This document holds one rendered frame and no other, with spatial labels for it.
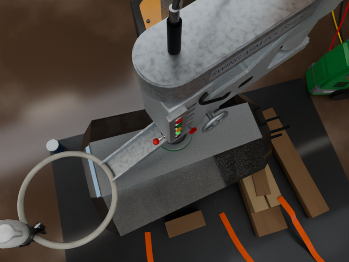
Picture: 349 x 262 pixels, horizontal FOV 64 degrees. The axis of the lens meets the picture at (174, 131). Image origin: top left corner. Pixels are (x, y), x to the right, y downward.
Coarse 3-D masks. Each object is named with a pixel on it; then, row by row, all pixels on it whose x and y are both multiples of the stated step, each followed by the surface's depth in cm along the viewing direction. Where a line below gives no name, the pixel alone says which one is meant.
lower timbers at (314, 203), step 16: (272, 112) 247; (272, 128) 242; (272, 144) 239; (288, 144) 238; (288, 160) 234; (288, 176) 233; (304, 176) 230; (304, 192) 226; (272, 208) 221; (304, 208) 228; (320, 208) 223; (256, 224) 218; (272, 224) 218
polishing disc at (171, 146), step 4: (160, 132) 164; (188, 132) 164; (184, 136) 163; (188, 136) 163; (176, 140) 162; (180, 140) 162; (184, 140) 162; (188, 140) 162; (168, 144) 162; (172, 144) 162; (176, 144) 162; (180, 144) 162; (184, 144) 162; (168, 148) 161; (172, 148) 161; (176, 148) 161; (180, 148) 161
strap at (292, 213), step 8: (280, 200) 212; (288, 208) 210; (224, 216) 228; (224, 224) 226; (296, 224) 216; (232, 232) 224; (304, 232) 215; (232, 240) 222; (304, 240) 214; (240, 248) 221; (312, 248) 217; (152, 256) 219; (248, 256) 219
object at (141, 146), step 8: (216, 112) 143; (144, 128) 146; (152, 128) 150; (136, 136) 146; (144, 136) 150; (152, 136) 149; (160, 136) 148; (128, 144) 147; (136, 144) 150; (144, 144) 149; (152, 144) 148; (160, 144) 143; (120, 152) 151; (128, 152) 150; (136, 152) 149; (144, 152) 148; (152, 152) 146; (104, 160) 147; (112, 160) 151; (120, 160) 150; (128, 160) 149; (136, 160) 149; (112, 168) 150; (120, 168) 150; (128, 168) 144; (120, 176) 147
